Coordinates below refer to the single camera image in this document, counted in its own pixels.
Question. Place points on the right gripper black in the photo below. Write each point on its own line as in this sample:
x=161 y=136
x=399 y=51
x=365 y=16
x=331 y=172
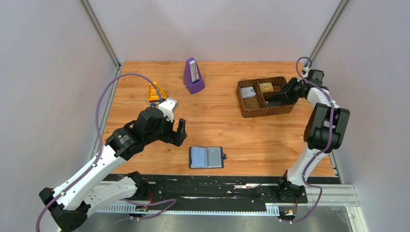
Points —
x=285 y=94

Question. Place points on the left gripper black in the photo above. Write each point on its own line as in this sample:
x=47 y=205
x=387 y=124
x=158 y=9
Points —
x=178 y=137

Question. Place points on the dark grey VIP card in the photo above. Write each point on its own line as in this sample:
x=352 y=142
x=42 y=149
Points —
x=270 y=103

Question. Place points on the blue leather card holder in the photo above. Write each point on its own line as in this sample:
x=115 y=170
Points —
x=206 y=157

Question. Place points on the white silver card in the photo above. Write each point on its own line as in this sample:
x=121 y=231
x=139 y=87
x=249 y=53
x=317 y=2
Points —
x=247 y=92

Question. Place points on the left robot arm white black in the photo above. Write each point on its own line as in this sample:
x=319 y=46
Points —
x=71 y=203

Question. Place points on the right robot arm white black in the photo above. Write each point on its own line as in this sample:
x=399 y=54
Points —
x=324 y=131

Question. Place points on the gold card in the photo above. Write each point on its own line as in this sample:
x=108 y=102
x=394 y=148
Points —
x=266 y=87

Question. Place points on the brown wicker divided basket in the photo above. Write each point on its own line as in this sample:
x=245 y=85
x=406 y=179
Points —
x=255 y=106

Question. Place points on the yellow toy on wheels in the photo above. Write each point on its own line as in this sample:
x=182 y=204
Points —
x=156 y=95

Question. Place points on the purple metronome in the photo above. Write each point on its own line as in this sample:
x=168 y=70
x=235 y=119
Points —
x=192 y=78

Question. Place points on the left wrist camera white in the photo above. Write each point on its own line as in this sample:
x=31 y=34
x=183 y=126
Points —
x=168 y=108

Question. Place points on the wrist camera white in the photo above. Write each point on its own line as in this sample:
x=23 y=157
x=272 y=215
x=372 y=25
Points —
x=168 y=108
x=305 y=70

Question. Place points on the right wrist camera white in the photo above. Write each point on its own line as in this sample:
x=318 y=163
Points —
x=305 y=70

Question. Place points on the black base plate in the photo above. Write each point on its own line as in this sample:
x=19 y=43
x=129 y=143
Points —
x=216 y=193

